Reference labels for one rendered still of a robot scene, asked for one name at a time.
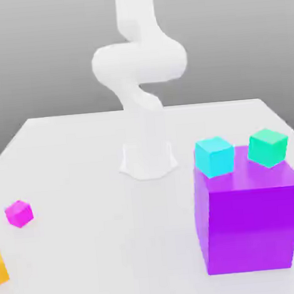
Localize small cyan cube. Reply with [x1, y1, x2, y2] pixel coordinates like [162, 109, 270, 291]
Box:
[193, 134, 238, 180]

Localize small green cube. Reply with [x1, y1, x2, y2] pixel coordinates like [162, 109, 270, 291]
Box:
[245, 126, 291, 171]

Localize small magenta cube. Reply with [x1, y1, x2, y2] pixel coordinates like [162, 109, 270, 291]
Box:
[3, 198, 35, 230]

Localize small orange cube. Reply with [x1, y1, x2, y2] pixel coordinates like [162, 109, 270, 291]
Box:
[0, 246, 11, 285]

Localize large purple box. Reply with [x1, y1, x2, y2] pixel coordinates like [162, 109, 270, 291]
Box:
[189, 141, 294, 276]

